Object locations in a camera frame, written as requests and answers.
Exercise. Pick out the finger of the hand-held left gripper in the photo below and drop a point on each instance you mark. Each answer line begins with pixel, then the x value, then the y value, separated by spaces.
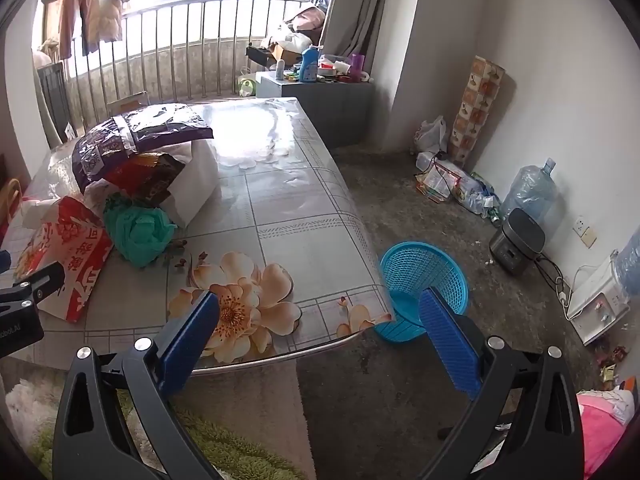
pixel 37 282
pixel 4 261

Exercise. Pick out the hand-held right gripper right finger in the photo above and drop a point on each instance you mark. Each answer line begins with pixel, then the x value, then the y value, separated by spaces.
pixel 447 340

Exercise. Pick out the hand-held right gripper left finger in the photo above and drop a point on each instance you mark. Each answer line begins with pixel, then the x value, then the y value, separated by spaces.
pixel 192 340

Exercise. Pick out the blue plastic mesh basket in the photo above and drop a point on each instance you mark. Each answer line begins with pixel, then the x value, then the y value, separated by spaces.
pixel 400 270

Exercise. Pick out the red and white paper bag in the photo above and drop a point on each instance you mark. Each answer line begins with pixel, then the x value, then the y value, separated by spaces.
pixel 75 255

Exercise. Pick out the green plastic bag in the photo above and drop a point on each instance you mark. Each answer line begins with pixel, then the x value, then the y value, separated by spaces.
pixel 140 235

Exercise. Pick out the green shaggy rug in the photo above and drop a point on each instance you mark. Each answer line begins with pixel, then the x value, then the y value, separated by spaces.
pixel 235 452

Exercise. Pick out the grey rice cooker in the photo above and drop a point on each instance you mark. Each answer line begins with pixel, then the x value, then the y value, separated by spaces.
pixel 515 240

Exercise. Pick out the red brown printed bag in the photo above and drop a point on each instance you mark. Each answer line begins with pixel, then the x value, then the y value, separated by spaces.
pixel 145 177

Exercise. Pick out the white water dispenser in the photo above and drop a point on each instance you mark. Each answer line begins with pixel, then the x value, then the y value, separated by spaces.
pixel 595 300

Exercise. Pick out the white woven sack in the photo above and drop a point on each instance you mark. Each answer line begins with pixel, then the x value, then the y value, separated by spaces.
pixel 197 185

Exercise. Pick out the printed packet with red edge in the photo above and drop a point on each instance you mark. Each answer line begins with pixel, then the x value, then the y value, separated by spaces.
pixel 440 182

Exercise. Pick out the scattered snack wrappers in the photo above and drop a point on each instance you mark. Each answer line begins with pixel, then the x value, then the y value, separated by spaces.
pixel 610 360

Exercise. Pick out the large blue water jug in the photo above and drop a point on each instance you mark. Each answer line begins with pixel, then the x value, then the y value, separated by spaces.
pixel 530 192

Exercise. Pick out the dark slatted panel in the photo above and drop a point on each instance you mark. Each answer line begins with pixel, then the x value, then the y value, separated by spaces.
pixel 52 95

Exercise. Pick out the pink cloth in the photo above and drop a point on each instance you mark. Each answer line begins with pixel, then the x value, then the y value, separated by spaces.
pixel 597 430

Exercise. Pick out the clear plastic food container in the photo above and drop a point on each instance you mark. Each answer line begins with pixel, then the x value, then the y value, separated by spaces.
pixel 425 161

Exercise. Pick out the purple plastic bag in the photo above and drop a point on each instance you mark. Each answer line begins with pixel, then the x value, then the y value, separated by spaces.
pixel 150 130

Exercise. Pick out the blue dispenser water bottle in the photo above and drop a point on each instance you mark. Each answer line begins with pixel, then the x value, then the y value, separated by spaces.
pixel 631 260

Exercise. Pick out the white plastic bag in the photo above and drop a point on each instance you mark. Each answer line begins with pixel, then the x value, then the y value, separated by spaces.
pixel 432 135

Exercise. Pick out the tall patterned roll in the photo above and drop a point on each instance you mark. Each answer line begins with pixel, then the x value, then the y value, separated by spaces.
pixel 475 110

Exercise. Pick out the white green paper bag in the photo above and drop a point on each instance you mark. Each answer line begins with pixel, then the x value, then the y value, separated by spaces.
pixel 245 85

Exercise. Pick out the pink hanging coat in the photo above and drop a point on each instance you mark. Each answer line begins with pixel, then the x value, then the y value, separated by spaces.
pixel 75 10

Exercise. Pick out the grey cabinet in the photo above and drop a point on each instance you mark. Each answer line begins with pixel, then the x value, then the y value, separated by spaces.
pixel 320 105

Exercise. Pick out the cream hanging coat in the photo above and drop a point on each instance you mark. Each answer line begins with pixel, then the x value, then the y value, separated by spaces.
pixel 112 2

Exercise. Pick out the small white bottle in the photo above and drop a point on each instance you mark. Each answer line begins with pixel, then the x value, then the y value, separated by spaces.
pixel 280 70

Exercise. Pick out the metal balcony railing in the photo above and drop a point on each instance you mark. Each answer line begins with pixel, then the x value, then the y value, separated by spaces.
pixel 204 50

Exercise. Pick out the purple cup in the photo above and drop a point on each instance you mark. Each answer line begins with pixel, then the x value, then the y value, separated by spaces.
pixel 356 66

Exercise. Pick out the black box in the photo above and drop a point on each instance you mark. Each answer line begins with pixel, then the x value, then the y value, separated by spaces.
pixel 259 55

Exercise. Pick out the white plastic container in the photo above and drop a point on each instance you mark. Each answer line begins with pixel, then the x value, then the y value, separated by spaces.
pixel 339 65

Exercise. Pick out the blue detergent bottle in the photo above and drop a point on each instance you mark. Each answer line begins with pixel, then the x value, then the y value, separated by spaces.
pixel 310 65

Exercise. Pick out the cardboard box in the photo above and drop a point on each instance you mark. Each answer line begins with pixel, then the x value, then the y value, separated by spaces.
pixel 285 53

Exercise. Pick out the pink beige bag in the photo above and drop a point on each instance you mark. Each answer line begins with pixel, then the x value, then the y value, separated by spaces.
pixel 305 17

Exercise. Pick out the grey curtain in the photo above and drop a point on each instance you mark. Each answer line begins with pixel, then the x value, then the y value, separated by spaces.
pixel 365 5

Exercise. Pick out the wall socket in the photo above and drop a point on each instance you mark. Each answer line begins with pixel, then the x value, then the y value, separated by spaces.
pixel 585 231

